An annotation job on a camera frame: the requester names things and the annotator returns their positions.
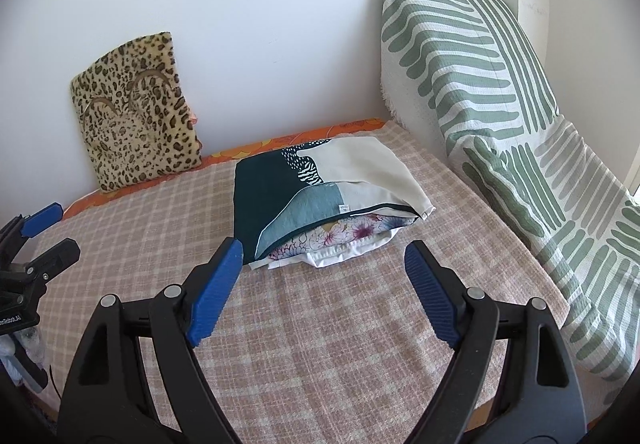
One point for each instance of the pink plaid blanket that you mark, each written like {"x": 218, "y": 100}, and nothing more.
{"x": 325, "y": 349}

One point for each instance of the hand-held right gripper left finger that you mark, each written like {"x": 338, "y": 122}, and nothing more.
{"x": 215, "y": 294}

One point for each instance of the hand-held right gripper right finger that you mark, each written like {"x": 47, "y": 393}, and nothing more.
{"x": 432, "y": 294}

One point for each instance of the folded white garment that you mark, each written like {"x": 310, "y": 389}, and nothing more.
{"x": 345, "y": 255}

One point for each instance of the leopard print cushion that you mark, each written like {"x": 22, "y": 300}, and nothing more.
{"x": 135, "y": 124}

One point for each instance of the teal and white printed t-shirt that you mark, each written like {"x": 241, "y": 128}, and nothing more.
{"x": 260, "y": 194}

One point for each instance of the green striped white blanket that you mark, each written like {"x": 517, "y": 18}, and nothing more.
{"x": 450, "y": 49}

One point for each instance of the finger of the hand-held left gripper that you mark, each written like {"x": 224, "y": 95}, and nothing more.
{"x": 55, "y": 256}
{"x": 42, "y": 219}

